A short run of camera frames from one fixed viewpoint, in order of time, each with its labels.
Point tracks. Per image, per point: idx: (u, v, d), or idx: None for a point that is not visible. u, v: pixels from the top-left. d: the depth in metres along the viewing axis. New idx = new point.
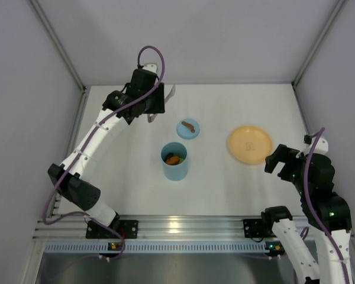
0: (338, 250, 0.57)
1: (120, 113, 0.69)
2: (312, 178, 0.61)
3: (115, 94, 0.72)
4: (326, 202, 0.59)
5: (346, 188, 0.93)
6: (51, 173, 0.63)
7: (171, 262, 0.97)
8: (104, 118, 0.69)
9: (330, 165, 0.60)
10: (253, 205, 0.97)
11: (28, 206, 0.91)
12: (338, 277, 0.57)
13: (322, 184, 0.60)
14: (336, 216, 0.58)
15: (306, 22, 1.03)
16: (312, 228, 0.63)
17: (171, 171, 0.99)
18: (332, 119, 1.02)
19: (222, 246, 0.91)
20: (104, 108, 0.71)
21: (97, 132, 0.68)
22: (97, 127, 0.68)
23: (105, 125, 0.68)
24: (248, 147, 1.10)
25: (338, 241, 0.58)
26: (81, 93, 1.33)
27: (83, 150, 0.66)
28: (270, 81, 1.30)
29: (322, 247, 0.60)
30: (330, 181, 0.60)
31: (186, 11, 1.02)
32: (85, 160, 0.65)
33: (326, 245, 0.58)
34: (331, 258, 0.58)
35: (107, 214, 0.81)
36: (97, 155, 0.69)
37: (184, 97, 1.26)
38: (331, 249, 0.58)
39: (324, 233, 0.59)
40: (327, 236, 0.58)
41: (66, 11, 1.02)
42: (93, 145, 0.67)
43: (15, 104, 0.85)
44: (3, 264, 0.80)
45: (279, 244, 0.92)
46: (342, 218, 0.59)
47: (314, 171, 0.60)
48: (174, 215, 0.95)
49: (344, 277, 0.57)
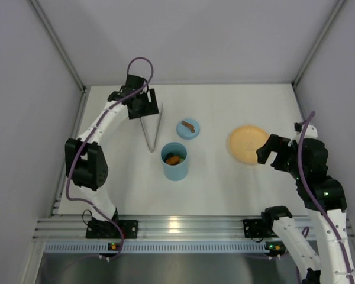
0: (334, 229, 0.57)
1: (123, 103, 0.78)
2: (307, 161, 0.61)
3: (116, 92, 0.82)
4: (321, 184, 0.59)
5: (346, 188, 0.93)
6: (67, 145, 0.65)
7: (171, 262, 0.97)
8: (112, 105, 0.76)
9: (323, 148, 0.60)
10: (252, 205, 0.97)
11: (28, 206, 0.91)
12: (338, 260, 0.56)
13: (318, 168, 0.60)
14: (331, 196, 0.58)
15: (306, 22, 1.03)
16: (307, 210, 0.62)
17: (171, 171, 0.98)
18: (331, 118, 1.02)
19: (222, 246, 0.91)
20: (109, 100, 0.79)
21: (108, 113, 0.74)
22: (107, 110, 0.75)
23: (113, 108, 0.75)
24: (249, 147, 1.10)
25: (333, 220, 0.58)
26: (81, 93, 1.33)
27: (98, 125, 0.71)
28: (270, 81, 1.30)
29: (319, 228, 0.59)
30: (324, 166, 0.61)
31: (186, 11, 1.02)
32: (100, 134, 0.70)
33: (323, 225, 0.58)
34: (329, 239, 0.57)
35: (107, 209, 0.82)
36: (107, 135, 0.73)
37: (184, 97, 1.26)
38: (328, 229, 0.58)
39: (320, 213, 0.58)
40: (323, 215, 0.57)
41: (66, 11, 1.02)
42: (106, 122, 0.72)
43: (15, 105, 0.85)
44: (4, 264, 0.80)
45: (279, 244, 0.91)
46: (337, 197, 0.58)
47: (308, 155, 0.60)
48: (174, 215, 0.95)
49: (344, 258, 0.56)
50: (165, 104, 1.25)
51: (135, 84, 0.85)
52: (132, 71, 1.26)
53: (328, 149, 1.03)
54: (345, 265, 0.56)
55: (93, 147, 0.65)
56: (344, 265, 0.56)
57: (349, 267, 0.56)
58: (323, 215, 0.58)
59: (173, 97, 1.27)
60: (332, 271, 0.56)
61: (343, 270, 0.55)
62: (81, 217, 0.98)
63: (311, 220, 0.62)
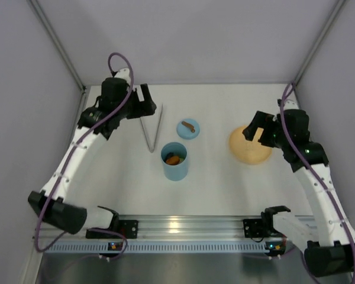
0: (319, 179, 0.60)
1: (98, 129, 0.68)
2: (290, 127, 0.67)
3: (89, 111, 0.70)
4: (305, 145, 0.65)
5: (345, 188, 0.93)
6: (31, 203, 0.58)
7: (171, 261, 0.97)
8: (81, 136, 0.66)
9: (303, 114, 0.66)
10: (252, 205, 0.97)
11: (28, 207, 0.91)
12: (329, 209, 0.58)
13: (300, 134, 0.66)
14: (313, 154, 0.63)
15: (305, 22, 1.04)
16: (295, 173, 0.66)
17: (171, 171, 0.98)
18: (331, 119, 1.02)
19: (223, 246, 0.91)
20: (81, 126, 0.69)
21: (76, 151, 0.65)
22: (75, 147, 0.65)
23: (83, 144, 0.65)
24: (249, 147, 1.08)
25: (318, 173, 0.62)
26: (81, 93, 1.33)
27: (63, 173, 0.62)
28: (270, 81, 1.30)
29: (307, 183, 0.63)
30: (307, 131, 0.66)
31: (186, 12, 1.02)
32: (67, 183, 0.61)
33: (310, 179, 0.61)
34: (316, 190, 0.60)
35: (103, 220, 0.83)
36: (78, 176, 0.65)
37: (184, 97, 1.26)
38: (315, 182, 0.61)
39: (305, 168, 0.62)
40: (308, 168, 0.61)
41: (67, 12, 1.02)
42: (73, 165, 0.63)
43: (15, 105, 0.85)
44: (4, 264, 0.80)
45: (279, 244, 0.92)
46: (319, 155, 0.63)
47: (291, 122, 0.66)
48: (174, 215, 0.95)
49: (333, 207, 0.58)
50: (165, 105, 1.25)
51: (112, 99, 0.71)
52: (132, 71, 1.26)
53: (328, 149, 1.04)
54: (336, 215, 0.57)
55: (57, 207, 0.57)
56: (334, 213, 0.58)
57: (342, 216, 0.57)
58: (308, 168, 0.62)
59: (173, 97, 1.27)
60: (325, 222, 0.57)
61: (334, 218, 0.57)
62: None
63: (301, 182, 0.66)
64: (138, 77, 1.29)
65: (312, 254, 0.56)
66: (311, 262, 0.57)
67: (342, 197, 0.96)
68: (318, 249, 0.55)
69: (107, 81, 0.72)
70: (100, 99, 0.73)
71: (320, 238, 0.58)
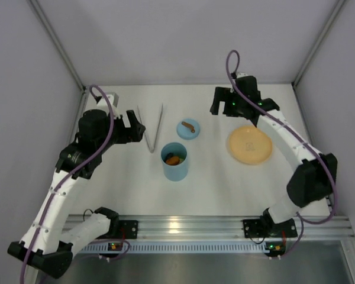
0: (275, 119, 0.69)
1: (77, 173, 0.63)
2: (242, 90, 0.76)
3: (67, 152, 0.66)
4: (257, 101, 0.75)
5: (345, 189, 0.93)
6: (12, 254, 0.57)
7: (171, 261, 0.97)
8: (60, 182, 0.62)
9: (249, 77, 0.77)
10: (252, 205, 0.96)
11: (28, 207, 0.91)
12: (290, 138, 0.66)
13: (252, 94, 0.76)
14: (267, 104, 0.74)
15: (306, 22, 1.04)
16: (259, 128, 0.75)
17: (171, 171, 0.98)
18: (331, 119, 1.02)
19: (221, 246, 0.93)
20: (59, 169, 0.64)
21: (54, 199, 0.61)
22: (53, 194, 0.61)
23: (60, 190, 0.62)
24: (249, 148, 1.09)
25: (274, 116, 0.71)
26: (81, 93, 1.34)
27: (42, 223, 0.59)
28: (270, 81, 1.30)
29: (268, 128, 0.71)
30: (257, 91, 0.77)
31: (186, 12, 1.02)
32: (45, 234, 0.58)
33: (268, 122, 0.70)
34: (277, 128, 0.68)
35: (99, 231, 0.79)
36: (60, 223, 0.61)
37: (184, 98, 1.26)
38: (273, 123, 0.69)
39: (262, 115, 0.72)
40: (265, 115, 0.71)
41: (67, 12, 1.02)
42: (52, 214, 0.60)
43: (15, 105, 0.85)
44: (3, 264, 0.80)
45: (279, 244, 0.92)
46: (270, 103, 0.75)
47: (242, 86, 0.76)
48: (174, 216, 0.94)
49: (293, 135, 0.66)
50: (165, 105, 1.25)
51: (91, 136, 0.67)
52: (132, 71, 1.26)
53: (328, 149, 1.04)
54: (297, 140, 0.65)
55: (38, 258, 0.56)
56: (295, 140, 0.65)
57: (302, 139, 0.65)
58: (265, 114, 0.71)
59: (173, 97, 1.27)
60: (291, 149, 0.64)
61: (296, 143, 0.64)
62: (81, 217, 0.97)
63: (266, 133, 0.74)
64: (138, 77, 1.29)
65: (294, 188, 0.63)
66: (296, 196, 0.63)
67: (342, 197, 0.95)
68: (296, 180, 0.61)
69: (85, 118, 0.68)
70: (79, 136, 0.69)
71: (293, 165, 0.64)
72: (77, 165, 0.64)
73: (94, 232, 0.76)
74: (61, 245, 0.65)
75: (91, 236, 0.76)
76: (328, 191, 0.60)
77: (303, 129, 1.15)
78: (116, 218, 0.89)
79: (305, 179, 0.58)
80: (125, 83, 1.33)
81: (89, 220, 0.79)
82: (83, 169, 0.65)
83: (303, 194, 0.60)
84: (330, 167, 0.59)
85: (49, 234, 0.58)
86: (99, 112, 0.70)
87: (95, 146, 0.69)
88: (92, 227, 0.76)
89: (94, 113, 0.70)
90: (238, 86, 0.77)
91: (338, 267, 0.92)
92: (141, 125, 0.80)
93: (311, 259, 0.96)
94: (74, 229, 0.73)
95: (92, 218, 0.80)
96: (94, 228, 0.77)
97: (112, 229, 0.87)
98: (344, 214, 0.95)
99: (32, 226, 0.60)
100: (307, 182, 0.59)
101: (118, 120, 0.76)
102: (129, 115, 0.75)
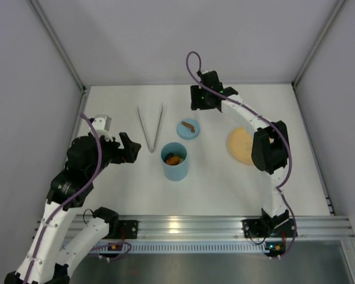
0: (234, 101, 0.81)
1: (68, 204, 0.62)
2: (205, 82, 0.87)
3: (57, 183, 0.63)
4: (219, 89, 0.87)
5: (345, 189, 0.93)
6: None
7: (171, 261, 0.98)
8: (51, 214, 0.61)
9: (212, 71, 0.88)
10: (252, 205, 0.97)
11: (28, 206, 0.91)
12: (247, 115, 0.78)
13: (215, 84, 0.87)
14: (227, 91, 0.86)
15: (306, 22, 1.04)
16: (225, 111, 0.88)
17: (171, 171, 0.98)
18: (331, 119, 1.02)
19: (222, 246, 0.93)
20: (49, 200, 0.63)
21: (46, 232, 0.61)
22: (45, 226, 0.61)
23: (52, 221, 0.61)
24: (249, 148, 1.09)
25: (234, 99, 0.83)
26: (81, 93, 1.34)
27: (35, 255, 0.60)
28: (270, 81, 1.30)
29: (229, 110, 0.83)
30: (218, 81, 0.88)
31: (186, 12, 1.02)
32: (40, 265, 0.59)
33: (228, 105, 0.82)
34: (236, 109, 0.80)
35: (99, 235, 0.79)
36: (53, 253, 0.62)
37: (184, 97, 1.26)
38: (233, 106, 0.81)
39: (225, 100, 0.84)
40: (226, 99, 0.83)
41: (66, 12, 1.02)
42: (45, 246, 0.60)
43: (15, 105, 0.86)
44: (3, 264, 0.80)
45: (279, 244, 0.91)
46: (229, 90, 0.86)
47: (206, 80, 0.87)
48: (174, 215, 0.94)
49: (249, 112, 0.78)
50: (165, 105, 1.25)
51: (80, 165, 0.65)
52: (132, 71, 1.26)
53: (328, 150, 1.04)
54: (252, 115, 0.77)
55: None
56: (251, 115, 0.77)
57: (255, 113, 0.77)
58: (226, 99, 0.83)
59: (173, 97, 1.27)
60: (248, 122, 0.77)
61: (252, 116, 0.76)
62: (81, 216, 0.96)
63: (230, 115, 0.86)
64: (138, 77, 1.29)
65: (256, 157, 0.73)
66: (260, 164, 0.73)
67: (342, 197, 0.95)
68: (256, 148, 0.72)
69: (73, 148, 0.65)
70: (68, 165, 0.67)
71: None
72: (69, 197, 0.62)
73: (92, 239, 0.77)
74: (57, 268, 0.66)
75: (89, 247, 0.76)
76: (285, 153, 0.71)
77: (303, 129, 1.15)
78: (116, 219, 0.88)
79: (261, 144, 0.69)
80: (125, 83, 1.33)
81: (86, 231, 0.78)
82: (74, 200, 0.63)
83: (263, 158, 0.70)
84: (283, 131, 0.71)
85: (44, 265, 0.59)
86: (88, 139, 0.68)
87: (86, 175, 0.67)
88: (87, 238, 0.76)
89: (83, 141, 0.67)
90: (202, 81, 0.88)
91: (338, 267, 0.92)
92: (135, 145, 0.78)
93: (310, 258, 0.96)
94: (71, 245, 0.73)
95: (87, 226, 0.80)
96: (92, 238, 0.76)
97: (112, 231, 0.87)
98: (344, 213, 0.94)
99: (27, 257, 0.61)
100: (264, 148, 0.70)
101: (109, 142, 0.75)
102: (122, 137, 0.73)
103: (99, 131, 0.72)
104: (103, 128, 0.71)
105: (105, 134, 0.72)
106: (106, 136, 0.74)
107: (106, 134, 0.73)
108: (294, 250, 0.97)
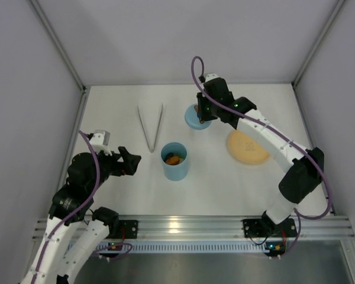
0: (256, 121, 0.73)
1: (68, 220, 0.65)
2: (214, 93, 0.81)
3: (58, 199, 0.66)
4: (233, 104, 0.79)
5: (345, 188, 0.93)
6: None
7: (171, 261, 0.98)
8: (52, 229, 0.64)
9: (220, 80, 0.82)
10: (252, 205, 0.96)
11: (28, 207, 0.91)
12: (274, 138, 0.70)
13: (224, 94, 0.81)
14: (241, 106, 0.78)
15: (306, 22, 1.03)
16: (239, 126, 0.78)
17: (171, 171, 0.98)
18: (331, 119, 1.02)
19: (221, 246, 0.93)
20: (51, 216, 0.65)
21: (48, 247, 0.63)
22: (47, 241, 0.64)
23: (54, 236, 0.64)
24: (249, 147, 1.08)
25: (254, 118, 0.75)
26: (81, 93, 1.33)
27: (39, 268, 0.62)
28: (270, 81, 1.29)
29: (250, 130, 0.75)
30: (228, 91, 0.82)
31: (186, 12, 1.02)
32: (42, 278, 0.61)
33: (249, 125, 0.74)
34: (259, 130, 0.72)
35: (98, 238, 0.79)
36: (55, 266, 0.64)
37: (183, 98, 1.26)
38: (255, 125, 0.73)
39: (241, 118, 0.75)
40: (244, 118, 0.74)
41: (66, 12, 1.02)
42: (48, 260, 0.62)
43: (15, 106, 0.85)
44: (3, 265, 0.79)
45: (279, 244, 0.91)
46: (244, 103, 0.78)
47: (213, 89, 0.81)
48: (174, 215, 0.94)
49: (278, 135, 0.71)
50: (165, 105, 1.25)
51: (80, 181, 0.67)
52: (132, 71, 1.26)
53: (328, 149, 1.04)
54: (283, 140, 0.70)
55: None
56: (281, 141, 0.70)
57: (286, 138, 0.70)
58: (244, 117, 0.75)
59: (173, 97, 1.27)
60: (279, 150, 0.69)
61: (283, 143, 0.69)
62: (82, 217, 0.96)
63: (248, 133, 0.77)
64: (138, 77, 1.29)
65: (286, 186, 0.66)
66: (290, 193, 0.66)
67: (342, 197, 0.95)
68: (287, 178, 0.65)
69: (73, 165, 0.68)
70: (68, 181, 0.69)
71: (285, 165, 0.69)
72: (70, 212, 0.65)
73: (92, 244, 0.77)
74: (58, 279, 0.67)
75: (89, 252, 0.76)
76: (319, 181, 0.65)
77: (303, 129, 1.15)
78: (117, 220, 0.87)
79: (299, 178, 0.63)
80: (124, 83, 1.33)
81: (85, 236, 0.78)
82: (74, 215, 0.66)
83: (298, 190, 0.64)
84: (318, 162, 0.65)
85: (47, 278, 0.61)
86: (88, 157, 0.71)
87: (86, 190, 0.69)
88: (88, 244, 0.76)
89: (83, 158, 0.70)
90: (208, 92, 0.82)
91: (337, 267, 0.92)
92: (134, 157, 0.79)
93: (310, 258, 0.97)
94: (71, 253, 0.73)
95: (87, 230, 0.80)
96: (92, 244, 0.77)
97: (112, 231, 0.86)
98: (344, 214, 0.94)
99: (30, 271, 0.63)
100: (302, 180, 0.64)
101: (110, 156, 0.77)
102: (120, 151, 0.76)
103: (97, 147, 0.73)
104: (102, 144, 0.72)
105: (103, 149, 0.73)
106: (105, 151, 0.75)
107: (106, 149, 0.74)
108: (293, 250, 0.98)
